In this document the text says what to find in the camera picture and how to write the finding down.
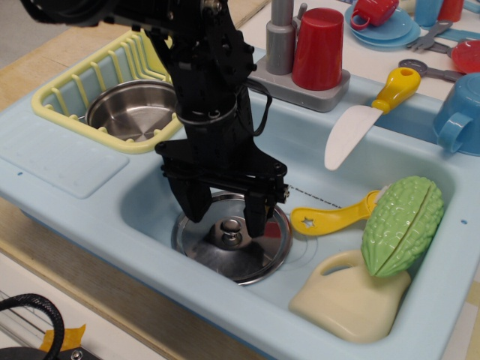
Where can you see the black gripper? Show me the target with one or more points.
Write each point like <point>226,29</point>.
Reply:
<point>222,153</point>

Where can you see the round steel pot lid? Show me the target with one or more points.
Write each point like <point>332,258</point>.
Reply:
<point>220,241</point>

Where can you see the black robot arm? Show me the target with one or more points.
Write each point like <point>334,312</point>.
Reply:
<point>210,65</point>

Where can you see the steel pot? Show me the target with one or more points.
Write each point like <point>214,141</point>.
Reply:
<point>135,111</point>

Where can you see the yellow toy dish brush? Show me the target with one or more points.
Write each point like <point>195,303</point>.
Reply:
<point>320,222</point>

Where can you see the light blue toy sink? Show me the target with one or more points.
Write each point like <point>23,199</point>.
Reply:
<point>120,208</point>

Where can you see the grey toy faucet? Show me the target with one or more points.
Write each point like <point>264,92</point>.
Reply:
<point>274,69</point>

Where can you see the cream toy detergent bottle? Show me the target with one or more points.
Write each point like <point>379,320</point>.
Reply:
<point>341,297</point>

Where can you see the yellow plastic dish rack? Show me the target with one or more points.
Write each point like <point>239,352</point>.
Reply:
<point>67,97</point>

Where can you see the red plastic cup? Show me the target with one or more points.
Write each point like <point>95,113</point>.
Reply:
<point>318,56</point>

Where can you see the green toy bitter gourd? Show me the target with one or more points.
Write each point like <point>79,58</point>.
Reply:
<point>402,225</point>

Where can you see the yellow tape piece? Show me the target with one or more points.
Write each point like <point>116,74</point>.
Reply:
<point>72,339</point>

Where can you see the blue plastic mug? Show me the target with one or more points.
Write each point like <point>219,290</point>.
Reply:
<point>456,125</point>

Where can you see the red plastic mug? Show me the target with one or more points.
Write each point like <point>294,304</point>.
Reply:
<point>372,13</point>

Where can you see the stacked blue plastic plates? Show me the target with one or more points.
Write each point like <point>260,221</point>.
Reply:
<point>398,31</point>

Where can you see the grey toy fork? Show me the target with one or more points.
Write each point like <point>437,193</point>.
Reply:
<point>427,42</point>

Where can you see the grey toy spoon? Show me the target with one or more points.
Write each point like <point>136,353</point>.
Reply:
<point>425,71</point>

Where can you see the blue plastic cup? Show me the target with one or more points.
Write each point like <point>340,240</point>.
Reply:
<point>427,11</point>

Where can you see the red cup top right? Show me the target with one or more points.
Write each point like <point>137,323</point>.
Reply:
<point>451,10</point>

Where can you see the toy knife yellow handle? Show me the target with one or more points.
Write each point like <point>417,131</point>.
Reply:
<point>401,84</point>

